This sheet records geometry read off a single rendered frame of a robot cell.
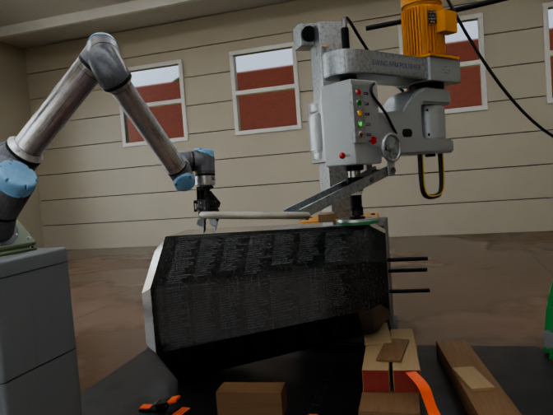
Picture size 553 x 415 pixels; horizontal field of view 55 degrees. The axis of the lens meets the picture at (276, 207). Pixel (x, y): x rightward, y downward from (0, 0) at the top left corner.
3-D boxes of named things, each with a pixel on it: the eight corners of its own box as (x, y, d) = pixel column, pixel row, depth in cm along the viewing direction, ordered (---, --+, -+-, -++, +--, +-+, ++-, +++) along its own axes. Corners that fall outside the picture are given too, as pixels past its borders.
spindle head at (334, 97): (371, 170, 296) (366, 90, 294) (402, 167, 279) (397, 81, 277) (325, 173, 274) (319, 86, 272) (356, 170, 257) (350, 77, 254)
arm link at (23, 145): (-20, 181, 204) (96, 33, 185) (-15, 158, 217) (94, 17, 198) (18, 199, 213) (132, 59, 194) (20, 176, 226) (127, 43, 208)
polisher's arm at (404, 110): (427, 171, 326) (422, 92, 324) (460, 170, 308) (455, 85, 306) (343, 179, 281) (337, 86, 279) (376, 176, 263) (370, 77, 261)
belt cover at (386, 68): (425, 95, 330) (424, 69, 329) (462, 89, 310) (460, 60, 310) (313, 89, 271) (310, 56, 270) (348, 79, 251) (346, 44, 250)
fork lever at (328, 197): (371, 174, 294) (369, 165, 293) (398, 172, 279) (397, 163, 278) (281, 219, 254) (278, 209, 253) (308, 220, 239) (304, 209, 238)
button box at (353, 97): (362, 142, 261) (359, 85, 260) (366, 142, 259) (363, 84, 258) (351, 143, 256) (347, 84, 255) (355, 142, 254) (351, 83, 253)
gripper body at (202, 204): (193, 213, 236) (192, 186, 236) (203, 212, 244) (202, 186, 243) (208, 212, 233) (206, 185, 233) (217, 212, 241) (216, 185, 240)
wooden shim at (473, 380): (452, 370, 248) (452, 367, 248) (473, 369, 248) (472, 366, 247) (471, 392, 223) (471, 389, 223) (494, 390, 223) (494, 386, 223)
